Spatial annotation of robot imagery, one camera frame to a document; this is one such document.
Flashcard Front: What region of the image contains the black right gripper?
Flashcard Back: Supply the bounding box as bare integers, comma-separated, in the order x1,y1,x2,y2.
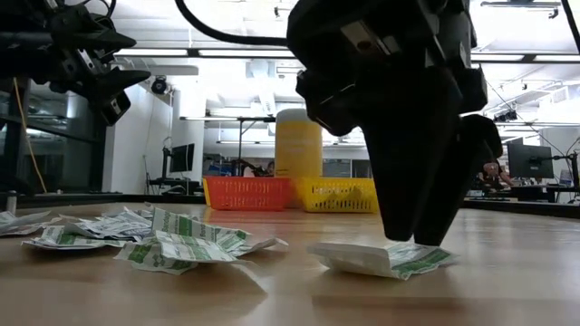
296,62,488,242

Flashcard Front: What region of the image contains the black round ceiling spotlight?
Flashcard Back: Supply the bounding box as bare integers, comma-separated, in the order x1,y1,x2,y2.
150,75,169,96

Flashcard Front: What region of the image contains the dark office desk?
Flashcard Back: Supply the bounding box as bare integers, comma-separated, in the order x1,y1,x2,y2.
145,177,203,197
509,183,580,204

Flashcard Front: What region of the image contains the black right camera cable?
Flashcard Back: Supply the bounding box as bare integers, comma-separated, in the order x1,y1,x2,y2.
174,0,291,48

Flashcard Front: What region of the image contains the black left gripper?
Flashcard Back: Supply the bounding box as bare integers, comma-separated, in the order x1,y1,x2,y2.
43,29,151,127

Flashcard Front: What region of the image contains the black camera cable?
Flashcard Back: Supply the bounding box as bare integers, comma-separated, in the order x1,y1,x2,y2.
174,0,291,48
81,0,118,19

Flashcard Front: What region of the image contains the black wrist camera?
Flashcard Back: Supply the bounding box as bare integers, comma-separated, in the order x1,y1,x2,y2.
286,0,409,69
49,3,112,33

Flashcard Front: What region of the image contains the long overhead light bar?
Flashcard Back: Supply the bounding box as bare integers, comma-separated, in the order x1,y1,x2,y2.
112,46,580,64

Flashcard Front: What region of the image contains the black left camera cable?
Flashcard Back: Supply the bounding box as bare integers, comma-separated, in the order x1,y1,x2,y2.
81,0,118,19

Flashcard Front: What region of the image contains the yellow canister white lid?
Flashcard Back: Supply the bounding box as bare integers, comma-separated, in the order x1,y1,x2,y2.
274,107,324,178

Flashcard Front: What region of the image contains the orange plastic basket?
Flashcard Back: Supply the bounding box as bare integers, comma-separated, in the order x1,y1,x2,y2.
203,176,293,212

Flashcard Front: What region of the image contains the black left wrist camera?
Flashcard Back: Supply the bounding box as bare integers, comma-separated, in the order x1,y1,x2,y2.
49,3,112,33

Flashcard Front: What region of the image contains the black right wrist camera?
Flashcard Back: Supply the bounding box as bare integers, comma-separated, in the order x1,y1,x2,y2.
286,0,409,69

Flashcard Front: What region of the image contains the yellow cable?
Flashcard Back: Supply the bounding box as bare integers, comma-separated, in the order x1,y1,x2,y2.
13,76,48,195

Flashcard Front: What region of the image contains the white pad packet dark print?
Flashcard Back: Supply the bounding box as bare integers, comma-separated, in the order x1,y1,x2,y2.
67,216,153,241
101,206,155,224
0,219,63,237

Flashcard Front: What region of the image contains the black computer monitor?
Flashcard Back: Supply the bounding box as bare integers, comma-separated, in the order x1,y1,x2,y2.
169,143,196,174
507,143,555,180

